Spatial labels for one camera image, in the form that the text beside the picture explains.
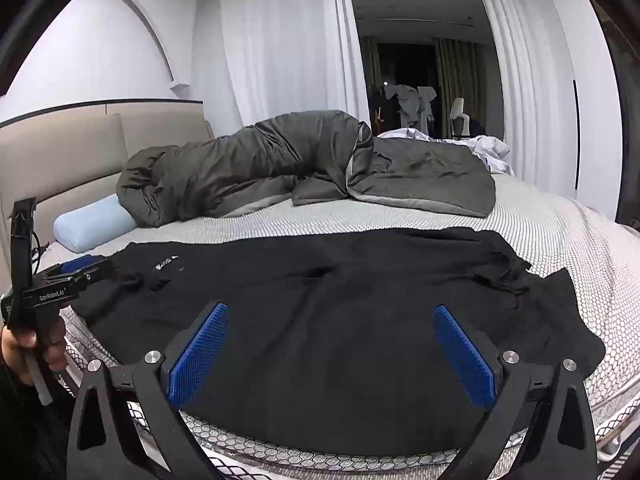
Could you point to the light blue pillow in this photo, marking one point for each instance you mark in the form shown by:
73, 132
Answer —
90, 225

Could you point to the person's left forearm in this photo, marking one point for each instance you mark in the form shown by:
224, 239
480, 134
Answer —
25, 435

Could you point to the white curtain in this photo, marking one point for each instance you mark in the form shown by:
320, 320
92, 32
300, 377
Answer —
525, 85
280, 40

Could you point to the bed with honeycomb cover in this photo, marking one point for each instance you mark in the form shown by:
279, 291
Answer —
550, 220

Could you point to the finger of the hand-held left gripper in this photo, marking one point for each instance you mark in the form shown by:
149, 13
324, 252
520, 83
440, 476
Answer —
77, 263
92, 275

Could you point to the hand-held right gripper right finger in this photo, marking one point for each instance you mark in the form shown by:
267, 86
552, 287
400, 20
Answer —
462, 355

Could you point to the hanging grey clothes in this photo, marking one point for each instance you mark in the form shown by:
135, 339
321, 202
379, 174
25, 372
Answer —
409, 102

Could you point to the black pants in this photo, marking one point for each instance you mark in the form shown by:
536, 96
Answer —
325, 320

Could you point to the white wardrobe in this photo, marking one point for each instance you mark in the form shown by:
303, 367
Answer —
595, 85

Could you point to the crumpled white sheet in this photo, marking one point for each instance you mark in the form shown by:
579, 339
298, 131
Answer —
492, 152

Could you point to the olive drape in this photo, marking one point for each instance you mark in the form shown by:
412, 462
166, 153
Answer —
457, 80

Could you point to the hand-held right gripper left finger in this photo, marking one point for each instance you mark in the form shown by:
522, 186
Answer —
200, 355

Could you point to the person's left hand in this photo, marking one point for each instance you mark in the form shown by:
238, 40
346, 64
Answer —
15, 352

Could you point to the grey duvet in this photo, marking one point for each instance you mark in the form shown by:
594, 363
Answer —
250, 170

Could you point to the white chair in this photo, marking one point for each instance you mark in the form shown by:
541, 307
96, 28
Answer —
460, 120

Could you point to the beige padded headboard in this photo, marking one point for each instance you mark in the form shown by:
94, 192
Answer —
75, 160

